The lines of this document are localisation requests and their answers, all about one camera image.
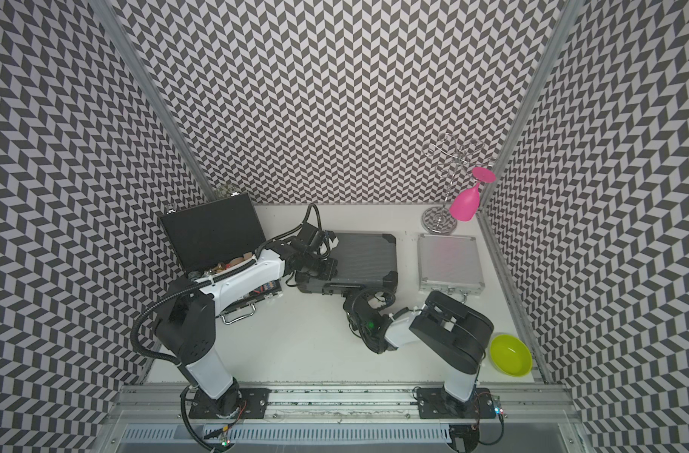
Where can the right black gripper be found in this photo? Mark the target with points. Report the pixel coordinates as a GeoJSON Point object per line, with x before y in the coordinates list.
{"type": "Point", "coordinates": [354, 325]}

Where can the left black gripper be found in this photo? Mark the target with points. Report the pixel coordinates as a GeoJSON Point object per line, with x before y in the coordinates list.
{"type": "Point", "coordinates": [331, 270]}

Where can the black poker case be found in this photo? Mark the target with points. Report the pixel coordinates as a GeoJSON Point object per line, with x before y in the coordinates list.
{"type": "Point", "coordinates": [208, 240]}
{"type": "Point", "coordinates": [364, 260]}

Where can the silver aluminium poker case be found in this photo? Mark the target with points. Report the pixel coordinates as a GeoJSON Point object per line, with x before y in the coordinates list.
{"type": "Point", "coordinates": [449, 264]}

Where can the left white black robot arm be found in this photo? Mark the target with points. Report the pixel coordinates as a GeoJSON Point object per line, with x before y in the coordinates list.
{"type": "Point", "coordinates": [181, 327]}

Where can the pink plastic wine glass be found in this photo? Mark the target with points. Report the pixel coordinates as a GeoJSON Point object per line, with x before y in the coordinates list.
{"type": "Point", "coordinates": [467, 203]}

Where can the yellow-green plastic ball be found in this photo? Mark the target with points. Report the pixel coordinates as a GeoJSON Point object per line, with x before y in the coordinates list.
{"type": "Point", "coordinates": [510, 356]}

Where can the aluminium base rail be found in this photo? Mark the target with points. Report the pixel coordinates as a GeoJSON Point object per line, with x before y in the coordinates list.
{"type": "Point", "coordinates": [401, 403]}

